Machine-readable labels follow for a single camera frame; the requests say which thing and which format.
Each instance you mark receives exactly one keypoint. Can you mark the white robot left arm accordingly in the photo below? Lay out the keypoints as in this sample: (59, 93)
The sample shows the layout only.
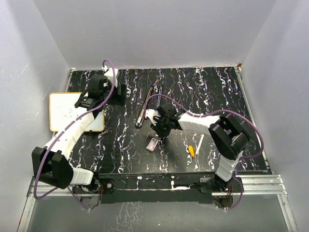
(51, 162)

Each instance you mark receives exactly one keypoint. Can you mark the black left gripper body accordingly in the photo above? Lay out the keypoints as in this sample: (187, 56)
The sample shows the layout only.
(116, 99)

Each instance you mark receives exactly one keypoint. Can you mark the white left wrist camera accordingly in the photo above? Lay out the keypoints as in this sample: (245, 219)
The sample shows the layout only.
(108, 72)

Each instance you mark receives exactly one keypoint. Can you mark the aluminium frame rail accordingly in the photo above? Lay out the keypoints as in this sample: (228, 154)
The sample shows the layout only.
(164, 203)

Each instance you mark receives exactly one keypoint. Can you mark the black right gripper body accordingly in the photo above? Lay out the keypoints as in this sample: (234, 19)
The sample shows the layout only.
(161, 127)

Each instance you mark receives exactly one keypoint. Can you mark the red staple box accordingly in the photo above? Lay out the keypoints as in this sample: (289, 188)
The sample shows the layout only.
(153, 143)

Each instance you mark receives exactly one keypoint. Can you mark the white board with wooden frame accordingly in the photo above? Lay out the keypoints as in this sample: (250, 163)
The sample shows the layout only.
(62, 112)

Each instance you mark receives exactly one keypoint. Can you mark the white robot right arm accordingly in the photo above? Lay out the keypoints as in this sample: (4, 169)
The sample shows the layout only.
(228, 135)

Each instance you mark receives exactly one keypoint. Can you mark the yellow cap marker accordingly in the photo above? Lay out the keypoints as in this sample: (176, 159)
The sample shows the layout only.
(191, 151)

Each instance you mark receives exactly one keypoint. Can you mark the white pen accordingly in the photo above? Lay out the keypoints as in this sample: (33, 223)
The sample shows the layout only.
(199, 144)

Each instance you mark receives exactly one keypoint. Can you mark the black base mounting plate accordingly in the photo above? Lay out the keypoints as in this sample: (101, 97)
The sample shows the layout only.
(158, 187)

